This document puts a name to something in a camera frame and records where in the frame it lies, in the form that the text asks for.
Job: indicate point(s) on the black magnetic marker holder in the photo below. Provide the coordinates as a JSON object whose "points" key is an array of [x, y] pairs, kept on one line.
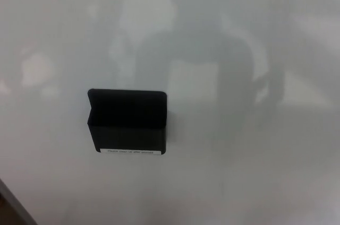
{"points": [[127, 124]]}

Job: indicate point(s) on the white glossy whiteboard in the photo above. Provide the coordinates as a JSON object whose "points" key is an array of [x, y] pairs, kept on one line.
{"points": [[239, 156]]}

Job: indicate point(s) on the grey whiteboard frame edge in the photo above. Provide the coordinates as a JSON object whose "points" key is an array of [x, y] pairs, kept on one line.
{"points": [[10, 206]]}

